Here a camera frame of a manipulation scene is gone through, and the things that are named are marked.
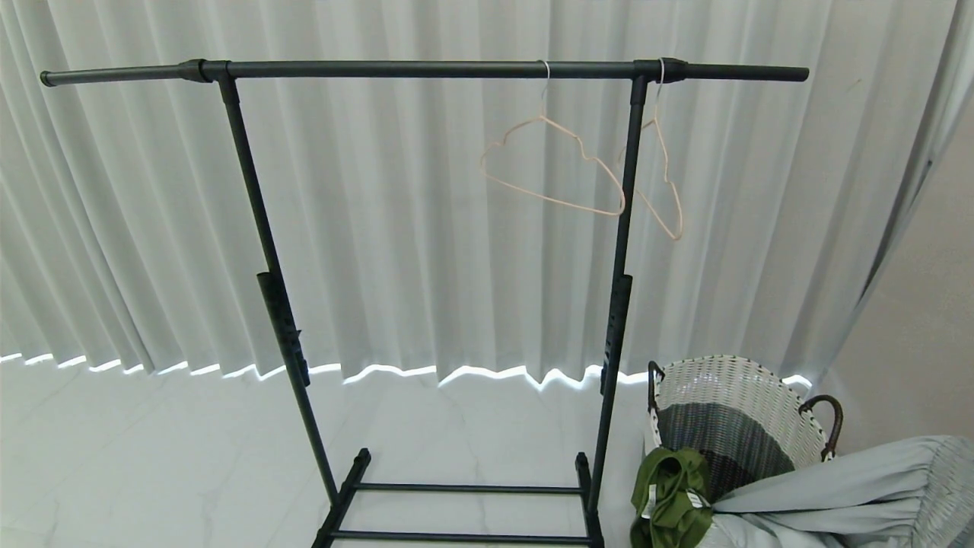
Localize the black clothes rack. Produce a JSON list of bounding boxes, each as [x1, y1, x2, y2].
[[40, 58, 810, 548]]

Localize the green garment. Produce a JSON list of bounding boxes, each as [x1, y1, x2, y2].
[[630, 447, 716, 548]]

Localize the white laundry basket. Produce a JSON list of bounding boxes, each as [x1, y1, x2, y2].
[[645, 355, 845, 505]]

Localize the pale grey shorts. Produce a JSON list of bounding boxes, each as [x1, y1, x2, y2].
[[696, 435, 974, 548]]

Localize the pink clothes hanger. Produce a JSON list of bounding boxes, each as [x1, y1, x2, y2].
[[616, 58, 684, 242], [479, 61, 626, 218]]

